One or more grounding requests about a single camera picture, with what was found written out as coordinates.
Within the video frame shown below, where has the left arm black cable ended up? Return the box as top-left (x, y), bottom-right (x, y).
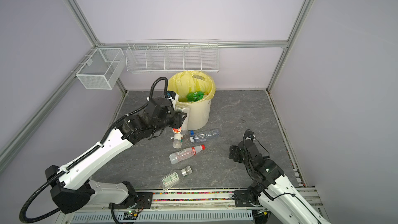
top-left (19, 77), bottom-right (170, 224)

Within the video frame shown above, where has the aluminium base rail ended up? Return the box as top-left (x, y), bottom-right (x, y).
top-left (54, 188), bottom-right (324, 224)

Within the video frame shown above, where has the small white mesh basket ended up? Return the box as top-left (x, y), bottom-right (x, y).
top-left (76, 48), bottom-right (126, 90)

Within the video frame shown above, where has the clear crushed water bottle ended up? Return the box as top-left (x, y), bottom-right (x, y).
top-left (189, 129), bottom-right (220, 143)

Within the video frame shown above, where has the cream plastic waste bin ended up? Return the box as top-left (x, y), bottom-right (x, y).
top-left (176, 99), bottom-right (212, 130)

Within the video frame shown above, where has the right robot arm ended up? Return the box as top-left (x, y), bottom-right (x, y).
top-left (229, 140), bottom-right (329, 224)

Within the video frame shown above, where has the long white wire shelf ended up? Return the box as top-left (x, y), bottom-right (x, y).
top-left (125, 39), bottom-right (220, 73)

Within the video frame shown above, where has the clear bottle red white label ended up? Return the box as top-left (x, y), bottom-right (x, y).
top-left (172, 107), bottom-right (190, 149)

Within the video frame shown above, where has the green soda bottle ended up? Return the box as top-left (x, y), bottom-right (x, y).
top-left (187, 91), bottom-right (208, 102)

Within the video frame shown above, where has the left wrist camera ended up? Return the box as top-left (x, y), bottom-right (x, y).
top-left (167, 90), bottom-right (179, 109)

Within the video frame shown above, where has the white bottle red cap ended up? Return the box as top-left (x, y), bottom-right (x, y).
top-left (169, 145), bottom-right (206, 164)

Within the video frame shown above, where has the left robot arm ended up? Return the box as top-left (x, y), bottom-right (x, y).
top-left (46, 111), bottom-right (188, 214)

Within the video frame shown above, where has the yellow bin liner bag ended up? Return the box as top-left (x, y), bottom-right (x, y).
top-left (167, 71), bottom-right (216, 103)

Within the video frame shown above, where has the Pepsi water bottle blue label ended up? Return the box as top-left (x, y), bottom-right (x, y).
top-left (171, 130), bottom-right (194, 140)

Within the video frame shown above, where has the clear bottle green label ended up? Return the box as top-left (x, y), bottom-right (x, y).
top-left (161, 166), bottom-right (192, 191)

